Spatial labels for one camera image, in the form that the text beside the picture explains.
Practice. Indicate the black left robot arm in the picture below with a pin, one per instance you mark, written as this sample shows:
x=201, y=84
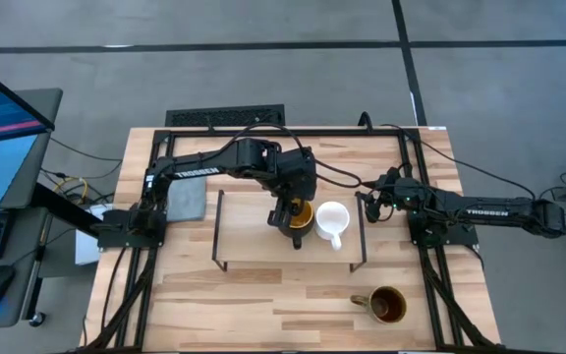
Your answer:
x=199, y=169

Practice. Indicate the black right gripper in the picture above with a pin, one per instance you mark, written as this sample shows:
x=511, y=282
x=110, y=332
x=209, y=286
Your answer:
x=396, y=199

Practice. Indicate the grey folded cloth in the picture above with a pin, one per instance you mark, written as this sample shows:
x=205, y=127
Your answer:
x=187, y=199

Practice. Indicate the white paper sheet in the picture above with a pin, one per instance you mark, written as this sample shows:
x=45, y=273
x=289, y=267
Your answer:
x=86, y=246

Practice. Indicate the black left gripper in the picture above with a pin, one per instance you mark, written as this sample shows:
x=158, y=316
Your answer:
x=283, y=201

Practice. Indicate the white mug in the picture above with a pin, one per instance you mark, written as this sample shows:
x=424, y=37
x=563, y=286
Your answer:
x=332, y=218

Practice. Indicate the grey computer desk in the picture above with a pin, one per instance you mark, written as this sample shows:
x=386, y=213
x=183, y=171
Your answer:
x=37, y=147

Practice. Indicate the green-brown ceramic mug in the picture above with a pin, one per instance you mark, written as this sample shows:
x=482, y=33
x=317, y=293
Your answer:
x=386, y=305

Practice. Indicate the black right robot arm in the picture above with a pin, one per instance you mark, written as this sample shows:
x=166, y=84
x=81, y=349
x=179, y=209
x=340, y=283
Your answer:
x=489, y=212

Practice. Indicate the black mug yellow inside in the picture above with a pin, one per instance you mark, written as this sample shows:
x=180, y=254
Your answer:
x=299, y=233

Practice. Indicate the black table clamp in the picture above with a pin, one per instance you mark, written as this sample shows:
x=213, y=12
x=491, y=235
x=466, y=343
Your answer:
x=365, y=120

